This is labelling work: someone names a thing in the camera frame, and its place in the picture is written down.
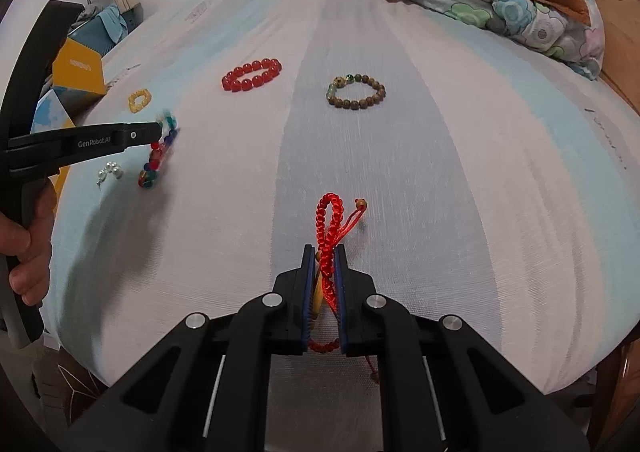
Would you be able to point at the wooden headboard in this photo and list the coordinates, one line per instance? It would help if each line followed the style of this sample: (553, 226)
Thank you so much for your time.
(620, 16)

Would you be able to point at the yellow cardboard box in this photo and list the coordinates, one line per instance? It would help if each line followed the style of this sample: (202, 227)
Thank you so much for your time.
(77, 69)

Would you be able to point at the blue and white box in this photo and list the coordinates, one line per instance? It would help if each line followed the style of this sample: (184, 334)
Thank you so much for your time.
(49, 115)

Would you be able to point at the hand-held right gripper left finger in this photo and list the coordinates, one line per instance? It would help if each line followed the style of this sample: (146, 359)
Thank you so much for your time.
(308, 304)

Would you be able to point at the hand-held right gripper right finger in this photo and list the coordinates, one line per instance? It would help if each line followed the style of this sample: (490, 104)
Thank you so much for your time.
(343, 312)

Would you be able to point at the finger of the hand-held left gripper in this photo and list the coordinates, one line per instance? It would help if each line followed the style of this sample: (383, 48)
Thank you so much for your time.
(100, 141)

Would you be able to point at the person's left hand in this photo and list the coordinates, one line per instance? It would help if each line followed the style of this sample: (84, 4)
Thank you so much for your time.
(32, 247)

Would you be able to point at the striped bed sheet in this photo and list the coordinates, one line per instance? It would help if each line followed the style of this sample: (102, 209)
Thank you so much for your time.
(400, 182)

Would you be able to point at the pearl earrings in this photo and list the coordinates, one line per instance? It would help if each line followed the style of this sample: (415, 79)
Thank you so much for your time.
(110, 172)

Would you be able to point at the blue cloth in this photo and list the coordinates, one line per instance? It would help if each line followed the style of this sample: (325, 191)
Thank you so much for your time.
(111, 24)

